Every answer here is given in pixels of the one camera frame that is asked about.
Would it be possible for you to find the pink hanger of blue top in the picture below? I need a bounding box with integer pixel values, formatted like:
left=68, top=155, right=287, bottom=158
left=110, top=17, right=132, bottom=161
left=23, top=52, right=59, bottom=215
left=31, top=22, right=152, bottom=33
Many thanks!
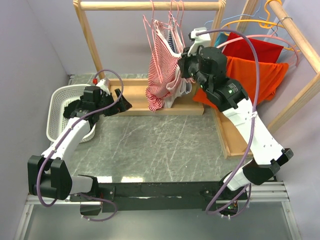
left=167, top=1, right=182, bottom=51

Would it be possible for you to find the pink hanger of striped top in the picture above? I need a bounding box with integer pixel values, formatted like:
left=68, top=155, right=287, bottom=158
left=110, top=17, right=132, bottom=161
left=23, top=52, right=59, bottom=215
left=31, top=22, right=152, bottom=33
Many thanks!
left=151, top=20, right=182, bottom=82

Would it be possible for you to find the orange plastic hanger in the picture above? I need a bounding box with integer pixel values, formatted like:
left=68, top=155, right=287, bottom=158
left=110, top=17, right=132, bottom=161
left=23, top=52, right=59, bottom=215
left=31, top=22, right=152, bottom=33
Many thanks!
left=220, top=0, right=285, bottom=38

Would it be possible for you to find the white perforated laundry basket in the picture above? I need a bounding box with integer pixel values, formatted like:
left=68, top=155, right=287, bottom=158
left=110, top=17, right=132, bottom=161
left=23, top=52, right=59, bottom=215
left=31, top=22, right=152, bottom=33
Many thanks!
left=46, top=84, right=90, bottom=143

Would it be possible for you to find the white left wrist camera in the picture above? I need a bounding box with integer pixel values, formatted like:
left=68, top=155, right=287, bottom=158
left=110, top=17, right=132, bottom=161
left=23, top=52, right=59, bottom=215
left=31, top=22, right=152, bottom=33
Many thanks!
left=92, top=78, right=110, bottom=95

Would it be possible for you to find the large wooden clothes rack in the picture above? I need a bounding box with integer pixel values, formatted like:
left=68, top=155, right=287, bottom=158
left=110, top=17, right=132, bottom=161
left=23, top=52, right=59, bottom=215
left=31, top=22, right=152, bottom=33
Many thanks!
left=213, top=0, right=320, bottom=158

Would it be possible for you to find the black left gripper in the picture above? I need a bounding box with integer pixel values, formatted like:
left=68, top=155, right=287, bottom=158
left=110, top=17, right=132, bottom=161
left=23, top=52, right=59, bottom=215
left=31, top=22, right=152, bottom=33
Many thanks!
left=96, top=88, right=132, bottom=117

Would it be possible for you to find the blue wire hanger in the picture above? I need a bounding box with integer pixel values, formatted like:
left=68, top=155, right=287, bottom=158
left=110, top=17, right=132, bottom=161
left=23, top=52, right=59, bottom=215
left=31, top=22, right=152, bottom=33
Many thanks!
left=220, top=0, right=266, bottom=32

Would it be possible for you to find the pink hanger of white top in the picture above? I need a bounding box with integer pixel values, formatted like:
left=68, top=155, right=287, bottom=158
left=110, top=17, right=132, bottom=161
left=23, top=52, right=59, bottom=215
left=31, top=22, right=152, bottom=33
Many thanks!
left=176, top=0, right=186, bottom=47

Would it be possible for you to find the small wooden clothes rack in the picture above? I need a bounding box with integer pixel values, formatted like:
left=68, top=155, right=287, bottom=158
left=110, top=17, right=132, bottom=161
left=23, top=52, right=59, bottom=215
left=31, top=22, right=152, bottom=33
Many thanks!
left=72, top=0, right=227, bottom=116

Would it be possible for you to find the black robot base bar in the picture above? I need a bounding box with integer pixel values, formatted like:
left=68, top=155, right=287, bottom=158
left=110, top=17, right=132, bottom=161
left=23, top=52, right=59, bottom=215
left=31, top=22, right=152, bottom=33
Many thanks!
left=69, top=180, right=251, bottom=216

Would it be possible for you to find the red shirt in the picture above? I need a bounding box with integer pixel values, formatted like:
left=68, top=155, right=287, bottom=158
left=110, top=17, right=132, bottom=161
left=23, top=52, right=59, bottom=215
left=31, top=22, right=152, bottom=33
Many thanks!
left=219, top=31, right=285, bottom=64

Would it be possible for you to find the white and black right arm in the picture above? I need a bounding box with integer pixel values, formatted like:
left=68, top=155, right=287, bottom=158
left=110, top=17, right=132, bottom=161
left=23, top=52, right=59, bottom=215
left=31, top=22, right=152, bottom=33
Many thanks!
left=178, top=45, right=294, bottom=199

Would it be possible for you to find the large pink plastic hanger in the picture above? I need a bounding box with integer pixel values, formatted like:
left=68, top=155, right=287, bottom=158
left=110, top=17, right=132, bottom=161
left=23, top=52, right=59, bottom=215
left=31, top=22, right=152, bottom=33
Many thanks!
left=216, top=32, right=300, bottom=66

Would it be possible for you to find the black tank top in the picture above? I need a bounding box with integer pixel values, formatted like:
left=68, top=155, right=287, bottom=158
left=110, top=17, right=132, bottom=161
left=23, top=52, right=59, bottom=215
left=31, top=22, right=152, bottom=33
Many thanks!
left=63, top=99, right=80, bottom=119

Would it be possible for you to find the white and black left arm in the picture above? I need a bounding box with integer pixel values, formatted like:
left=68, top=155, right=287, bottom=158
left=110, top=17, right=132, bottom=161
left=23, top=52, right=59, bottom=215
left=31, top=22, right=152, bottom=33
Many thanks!
left=27, top=85, right=132, bottom=203

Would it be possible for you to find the blue white striped tank top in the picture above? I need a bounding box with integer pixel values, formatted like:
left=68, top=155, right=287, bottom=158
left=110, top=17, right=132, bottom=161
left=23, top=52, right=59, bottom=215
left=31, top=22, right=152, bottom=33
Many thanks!
left=167, top=22, right=184, bottom=54

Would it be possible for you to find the red white striped tank top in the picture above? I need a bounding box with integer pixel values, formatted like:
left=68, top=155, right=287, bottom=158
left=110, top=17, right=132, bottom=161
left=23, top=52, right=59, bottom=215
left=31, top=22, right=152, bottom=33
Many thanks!
left=145, top=20, right=183, bottom=112

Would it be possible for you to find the orange shirt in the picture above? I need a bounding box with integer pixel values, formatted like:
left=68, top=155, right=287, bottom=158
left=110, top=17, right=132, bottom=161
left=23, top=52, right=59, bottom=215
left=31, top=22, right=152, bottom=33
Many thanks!
left=192, top=55, right=290, bottom=114

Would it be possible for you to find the pink wire hanger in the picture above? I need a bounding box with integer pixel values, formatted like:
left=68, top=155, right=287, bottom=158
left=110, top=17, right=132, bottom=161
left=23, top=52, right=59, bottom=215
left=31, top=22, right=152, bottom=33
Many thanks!
left=142, top=0, right=163, bottom=81

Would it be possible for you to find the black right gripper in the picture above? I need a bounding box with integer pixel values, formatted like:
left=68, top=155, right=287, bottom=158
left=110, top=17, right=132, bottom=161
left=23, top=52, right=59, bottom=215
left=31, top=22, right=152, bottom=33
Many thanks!
left=177, top=45, right=210, bottom=93

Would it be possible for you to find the teal garment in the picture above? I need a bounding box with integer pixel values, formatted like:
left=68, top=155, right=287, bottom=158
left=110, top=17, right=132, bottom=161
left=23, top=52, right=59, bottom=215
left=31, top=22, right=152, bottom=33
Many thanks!
left=214, top=32, right=229, bottom=48

